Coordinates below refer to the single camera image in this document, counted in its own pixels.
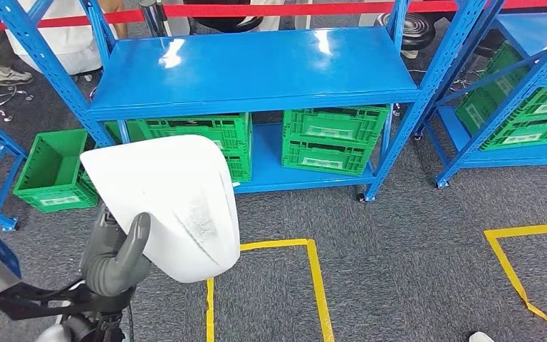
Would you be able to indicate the person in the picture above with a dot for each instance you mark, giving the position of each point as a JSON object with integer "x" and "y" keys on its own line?
{"x": 66, "y": 47}
{"x": 226, "y": 23}
{"x": 488, "y": 45}
{"x": 4, "y": 75}

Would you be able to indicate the black stanchion base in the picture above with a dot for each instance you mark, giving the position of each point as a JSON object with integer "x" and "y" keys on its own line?
{"x": 405, "y": 30}

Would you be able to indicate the white curved plastic part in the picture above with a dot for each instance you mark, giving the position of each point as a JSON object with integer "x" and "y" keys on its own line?
{"x": 169, "y": 198}

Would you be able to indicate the chrome stanchion post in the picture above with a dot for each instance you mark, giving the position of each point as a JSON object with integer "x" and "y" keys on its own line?
{"x": 153, "y": 19}

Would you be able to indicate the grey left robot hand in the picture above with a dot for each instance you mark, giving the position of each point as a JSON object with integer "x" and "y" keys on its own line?
{"x": 108, "y": 269}

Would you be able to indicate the red barrier tape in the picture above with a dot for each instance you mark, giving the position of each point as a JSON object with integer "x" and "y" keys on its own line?
{"x": 278, "y": 9}

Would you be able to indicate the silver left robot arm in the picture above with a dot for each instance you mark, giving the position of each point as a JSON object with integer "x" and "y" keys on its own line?
{"x": 94, "y": 330}

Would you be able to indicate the yellow tape rectangle outline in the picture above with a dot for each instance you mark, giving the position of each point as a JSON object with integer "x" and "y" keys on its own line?
{"x": 320, "y": 292}

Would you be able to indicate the yellow tape outline cut corner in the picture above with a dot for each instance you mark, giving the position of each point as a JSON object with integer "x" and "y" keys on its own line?
{"x": 504, "y": 264}

